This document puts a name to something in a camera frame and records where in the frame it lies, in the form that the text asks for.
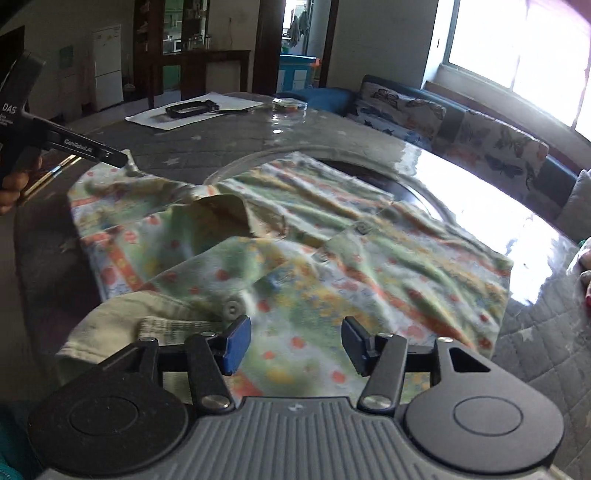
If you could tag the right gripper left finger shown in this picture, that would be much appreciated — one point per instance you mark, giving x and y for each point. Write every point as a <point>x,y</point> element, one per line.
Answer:
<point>210,358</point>

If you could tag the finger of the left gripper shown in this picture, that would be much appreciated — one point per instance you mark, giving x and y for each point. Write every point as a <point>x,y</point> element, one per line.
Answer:
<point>47,135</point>

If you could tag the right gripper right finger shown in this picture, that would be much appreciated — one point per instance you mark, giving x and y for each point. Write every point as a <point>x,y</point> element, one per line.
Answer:
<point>381,359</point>

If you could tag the green floral children's shirt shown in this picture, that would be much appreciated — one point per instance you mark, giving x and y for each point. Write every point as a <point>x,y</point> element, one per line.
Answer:
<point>295,245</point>

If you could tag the pile of pale clothes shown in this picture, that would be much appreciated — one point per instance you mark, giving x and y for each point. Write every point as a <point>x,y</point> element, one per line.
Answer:
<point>579,270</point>

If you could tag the person's left hand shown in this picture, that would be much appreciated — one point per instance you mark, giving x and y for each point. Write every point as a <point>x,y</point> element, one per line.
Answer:
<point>13,185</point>

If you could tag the chopsticks pair on table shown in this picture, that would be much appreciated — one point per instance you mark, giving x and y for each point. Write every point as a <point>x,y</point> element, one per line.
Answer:
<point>52,167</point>

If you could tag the white refrigerator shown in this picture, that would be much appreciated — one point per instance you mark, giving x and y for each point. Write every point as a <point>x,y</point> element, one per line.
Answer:
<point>106,86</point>

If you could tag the white paper sheet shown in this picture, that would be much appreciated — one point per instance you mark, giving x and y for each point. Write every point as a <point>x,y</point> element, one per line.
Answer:
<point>157,119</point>

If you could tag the dark wooden display cabinet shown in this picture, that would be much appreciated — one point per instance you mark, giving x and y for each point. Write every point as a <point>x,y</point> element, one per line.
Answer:
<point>169,43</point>

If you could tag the dark wooden side table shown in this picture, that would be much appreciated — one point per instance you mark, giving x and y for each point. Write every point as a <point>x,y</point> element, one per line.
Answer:
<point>212,71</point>

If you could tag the clear plastic small box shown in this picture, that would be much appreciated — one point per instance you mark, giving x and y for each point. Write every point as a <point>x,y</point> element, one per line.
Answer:
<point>288,105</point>

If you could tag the left butterfly print cushion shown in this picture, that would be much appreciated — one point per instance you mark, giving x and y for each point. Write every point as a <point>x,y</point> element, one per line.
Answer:
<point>414,120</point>

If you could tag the butterfly print cushion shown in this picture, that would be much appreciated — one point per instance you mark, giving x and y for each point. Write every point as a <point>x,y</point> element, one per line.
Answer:
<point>414,120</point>
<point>498,153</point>

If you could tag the blue sofa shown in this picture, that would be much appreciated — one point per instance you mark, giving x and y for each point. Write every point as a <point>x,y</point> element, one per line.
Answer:
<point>552,187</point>

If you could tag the grey plain pillow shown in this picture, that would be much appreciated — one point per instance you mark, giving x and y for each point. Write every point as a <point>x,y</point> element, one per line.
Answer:
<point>575,218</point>

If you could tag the right butterfly print cushion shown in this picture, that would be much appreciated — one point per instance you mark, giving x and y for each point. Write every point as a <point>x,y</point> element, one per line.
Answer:
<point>498,153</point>

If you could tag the blue cabinet in hallway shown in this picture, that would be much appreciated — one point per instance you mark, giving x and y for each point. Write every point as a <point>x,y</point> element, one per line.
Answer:
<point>296,72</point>

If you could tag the black rectangular frame tool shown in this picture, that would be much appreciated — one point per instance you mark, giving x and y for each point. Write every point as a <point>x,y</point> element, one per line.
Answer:
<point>190,109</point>

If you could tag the window with frame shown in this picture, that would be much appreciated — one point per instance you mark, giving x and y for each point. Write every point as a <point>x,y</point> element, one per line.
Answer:
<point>530,54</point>

